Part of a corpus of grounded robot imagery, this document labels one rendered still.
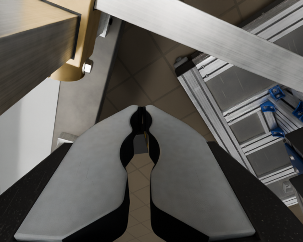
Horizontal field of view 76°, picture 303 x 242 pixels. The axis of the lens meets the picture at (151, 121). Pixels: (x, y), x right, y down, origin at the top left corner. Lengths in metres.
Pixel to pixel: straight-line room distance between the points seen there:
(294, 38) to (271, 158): 0.67
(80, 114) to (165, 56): 0.74
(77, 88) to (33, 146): 0.28
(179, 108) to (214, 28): 1.02
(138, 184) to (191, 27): 1.51
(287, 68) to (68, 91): 0.33
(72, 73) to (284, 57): 0.20
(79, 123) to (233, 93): 0.75
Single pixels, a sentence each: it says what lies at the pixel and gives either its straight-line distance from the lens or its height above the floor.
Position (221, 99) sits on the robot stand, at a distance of 0.98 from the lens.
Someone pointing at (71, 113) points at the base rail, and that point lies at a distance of 0.41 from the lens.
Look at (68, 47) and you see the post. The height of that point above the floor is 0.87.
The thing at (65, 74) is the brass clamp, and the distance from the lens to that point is 0.20.
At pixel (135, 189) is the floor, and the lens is 1.69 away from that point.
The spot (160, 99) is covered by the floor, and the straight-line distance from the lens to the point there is 1.16.
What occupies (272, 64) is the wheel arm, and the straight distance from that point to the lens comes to 0.23.
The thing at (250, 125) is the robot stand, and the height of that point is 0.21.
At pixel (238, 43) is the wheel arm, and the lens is 0.21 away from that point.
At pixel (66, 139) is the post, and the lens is 0.43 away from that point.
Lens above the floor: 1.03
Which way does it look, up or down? 57 degrees down
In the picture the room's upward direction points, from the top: 178 degrees clockwise
